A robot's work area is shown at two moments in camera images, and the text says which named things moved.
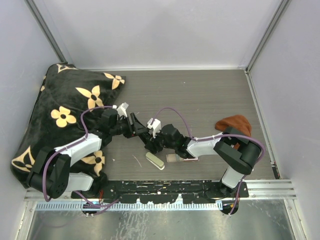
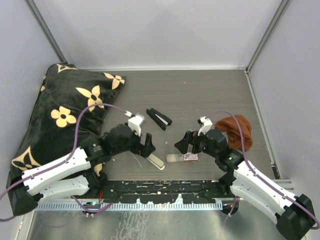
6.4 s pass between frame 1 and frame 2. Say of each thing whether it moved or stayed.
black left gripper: moved
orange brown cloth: stayed
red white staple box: stayed
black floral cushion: stayed
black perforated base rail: stayed
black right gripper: moved
